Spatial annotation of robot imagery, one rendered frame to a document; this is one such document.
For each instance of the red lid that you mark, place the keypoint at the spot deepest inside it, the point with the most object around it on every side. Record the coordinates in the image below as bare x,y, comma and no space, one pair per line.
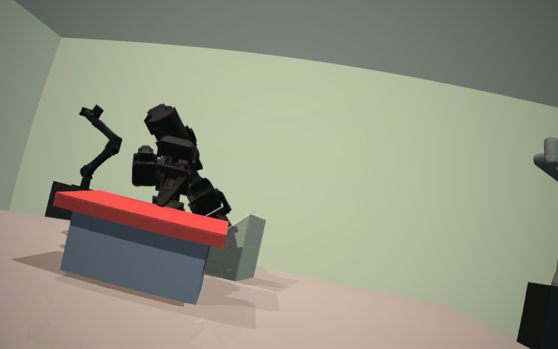
146,216

